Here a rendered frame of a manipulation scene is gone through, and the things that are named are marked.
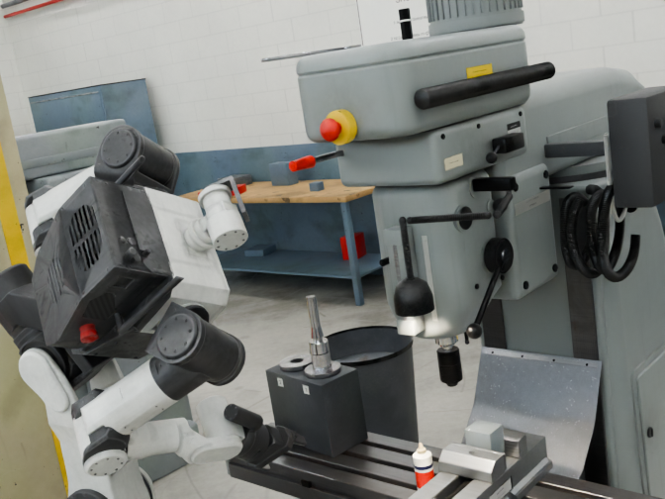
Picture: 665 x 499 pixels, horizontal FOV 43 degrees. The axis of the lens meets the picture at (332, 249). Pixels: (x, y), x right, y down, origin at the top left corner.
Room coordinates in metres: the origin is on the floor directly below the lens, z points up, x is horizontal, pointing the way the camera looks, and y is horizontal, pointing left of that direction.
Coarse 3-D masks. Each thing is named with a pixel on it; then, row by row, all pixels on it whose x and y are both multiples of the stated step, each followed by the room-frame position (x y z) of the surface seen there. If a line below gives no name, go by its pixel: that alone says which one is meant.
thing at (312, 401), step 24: (288, 360) 2.03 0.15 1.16; (288, 384) 1.96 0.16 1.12; (312, 384) 1.89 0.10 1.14; (336, 384) 1.89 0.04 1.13; (288, 408) 1.97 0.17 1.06; (312, 408) 1.90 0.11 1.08; (336, 408) 1.89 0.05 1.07; (360, 408) 1.93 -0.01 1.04; (312, 432) 1.91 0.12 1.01; (336, 432) 1.88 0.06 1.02; (360, 432) 1.92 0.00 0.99
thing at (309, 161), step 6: (342, 150) 1.62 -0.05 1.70; (306, 156) 1.55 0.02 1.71; (312, 156) 1.56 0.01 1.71; (318, 156) 1.58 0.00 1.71; (324, 156) 1.59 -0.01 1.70; (330, 156) 1.60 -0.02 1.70; (336, 156) 1.61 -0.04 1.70; (294, 162) 1.53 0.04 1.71; (300, 162) 1.53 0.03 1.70; (306, 162) 1.54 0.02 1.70; (312, 162) 1.55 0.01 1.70; (294, 168) 1.52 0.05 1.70; (300, 168) 1.53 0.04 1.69; (306, 168) 1.55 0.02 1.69
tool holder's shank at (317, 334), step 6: (312, 300) 1.93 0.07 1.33; (312, 306) 1.93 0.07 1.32; (312, 312) 1.94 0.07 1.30; (318, 312) 1.94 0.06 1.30; (312, 318) 1.94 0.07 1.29; (318, 318) 1.94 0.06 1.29; (312, 324) 1.94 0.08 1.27; (318, 324) 1.94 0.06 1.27; (312, 330) 1.94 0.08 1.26; (318, 330) 1.93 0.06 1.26; (312, 336) 1.94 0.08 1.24; (318, 336) 1.93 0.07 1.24
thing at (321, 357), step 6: (312, 348) 1.93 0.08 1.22; (318, 348) 1.92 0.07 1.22; (324, 348) 1.93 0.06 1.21; (312, 354) 1.93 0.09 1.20; (318, 354) 1.92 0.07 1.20; (324, 354) 1.93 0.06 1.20; (330, 354) 1.94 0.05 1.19; (312, 360) 1.94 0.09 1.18; (318, 360) 1.92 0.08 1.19; (324, 360) 1.92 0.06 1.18; (330, 360) 1.94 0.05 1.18; (318, 366) 1.93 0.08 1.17; (324, 366) 1.92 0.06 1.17; (330, 366) 1.93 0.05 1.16
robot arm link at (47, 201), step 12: (72, 180) 1.72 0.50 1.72; (84, 180) 1.70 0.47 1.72; (36, 192) 1.76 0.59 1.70; (48, 192) 1.73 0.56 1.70; (60, 192) 1.71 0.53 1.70; (72, 192) 1.70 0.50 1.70; (24, 204) 1.80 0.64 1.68; (36, 204) 1.73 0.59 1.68; (48, 204) 1.71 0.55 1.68; (60, 204) 1.70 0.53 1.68; (36, 216) 1.73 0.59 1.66; (48, 216) 1.71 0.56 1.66; (36, 228) 1.72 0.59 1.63; (48, 228) 1.71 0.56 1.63; (36, 240) 1.71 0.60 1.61; (36, 252) 1.73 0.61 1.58
